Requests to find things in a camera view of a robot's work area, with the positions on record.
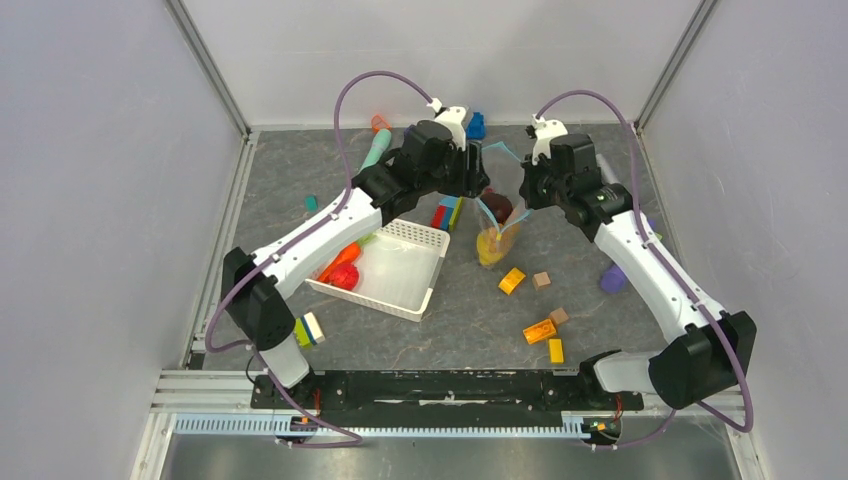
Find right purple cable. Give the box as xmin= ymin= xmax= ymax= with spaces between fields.
xmin=533 ymin=89 xmax=755 ymax=453

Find red strawberry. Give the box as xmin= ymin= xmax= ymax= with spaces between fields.
xmin=327 ymin=262 xmax=360 ymax=291

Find orange crinkled ginger root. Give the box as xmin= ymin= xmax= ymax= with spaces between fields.
xmin=485 ymin=223 xmax=521 ymax=256

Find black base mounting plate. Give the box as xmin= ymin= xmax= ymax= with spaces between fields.
xmin=289 ymin=370 xmax=644 ymax=428

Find orange outline block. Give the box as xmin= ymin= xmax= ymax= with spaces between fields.
xmin=370 ymin=114 xmax=392 ymax=134

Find purple toy cylinder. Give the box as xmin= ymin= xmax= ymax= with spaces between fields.
xmin=594 ymin=212 xmax=656 ymax=294

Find tan wooden cube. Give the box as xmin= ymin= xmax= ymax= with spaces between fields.
xmin=548 ymin=307 xmax=570 ymax=328
xmin=532 ymin=271 xmax=552 ymax=291

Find tan wooden cube lower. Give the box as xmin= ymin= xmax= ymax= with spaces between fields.
xmin=548 ymin=307 xmax=570 ymax=328

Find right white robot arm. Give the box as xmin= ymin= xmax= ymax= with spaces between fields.
xmin=520 ymin=133 xmax=757 ymax=415

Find orange carrot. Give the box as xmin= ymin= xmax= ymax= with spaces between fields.
xmin=317 ymin=242 xmax=361 ymax=283

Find orange translucent brick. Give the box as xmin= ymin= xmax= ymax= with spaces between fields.
xmin=522 ymin=319 xmax=557 ymax=345

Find dark red apple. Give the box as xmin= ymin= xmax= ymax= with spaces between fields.
xmin=480 ymin=191 xmax=513 ymax=225

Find green blue white block stack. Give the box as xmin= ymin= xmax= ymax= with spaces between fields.
xmin=293 ymin=312 xmax=325 ymax=349

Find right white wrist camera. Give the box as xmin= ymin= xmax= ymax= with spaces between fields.
xmin=529 ymin=116 xmax=569 ymax=166

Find purple cable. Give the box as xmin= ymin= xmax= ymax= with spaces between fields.
xmin=533 ymin=89 xmax=755 ymax=453
xmin=203 ymin=70 xmax=444 ymax=450

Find clear zip top bag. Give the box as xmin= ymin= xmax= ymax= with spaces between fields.
xmin=474 ymin=142 xmax=531 ymax=234

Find teal small block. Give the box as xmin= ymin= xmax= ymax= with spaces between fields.
xmin=304 ymin=195 xmax=319 ymax=213

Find yellow small brick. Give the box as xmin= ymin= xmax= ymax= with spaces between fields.
xmin=547 ymin=338 xmax=565 ymax=365

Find red blue yellow block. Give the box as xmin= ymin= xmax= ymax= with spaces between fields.
xmin=430 ymin=196 xmax=463 ymax=232

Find white perforated plastic basket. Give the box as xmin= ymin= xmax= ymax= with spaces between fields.
xmin=305 ymin=219 xmax=450 ymax=322

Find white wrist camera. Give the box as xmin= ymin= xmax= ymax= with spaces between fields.
xmin=427 ymin=97 xmax=471 ymax=151
xmin=529 ymin=116 xmax=569 ymax=166

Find blue toy car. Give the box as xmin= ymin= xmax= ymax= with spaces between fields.
xmin=465 ymin=111 xmax=486 ymax=141

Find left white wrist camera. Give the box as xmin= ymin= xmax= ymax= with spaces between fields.
xmin=427 ymin=97 xmax=471 ymax=151

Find yellow lemon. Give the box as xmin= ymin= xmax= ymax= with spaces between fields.
xmin=475 ymin=229 xmax=508 ymax=268

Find yellow rounded brick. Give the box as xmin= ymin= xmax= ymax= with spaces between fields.
xmin=498 ymin=268 xmax=527 ymax=295

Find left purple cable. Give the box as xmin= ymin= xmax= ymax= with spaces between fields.
xmin=203 ymin=70 xmax=444 ymax=450

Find tan wooden cube upper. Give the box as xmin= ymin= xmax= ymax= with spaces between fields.
xmin=532 ymin=271 xmax=552 ymax=291

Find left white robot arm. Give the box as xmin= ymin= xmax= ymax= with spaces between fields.
xmin=215 ymin=120 xmax=490 ymax=408

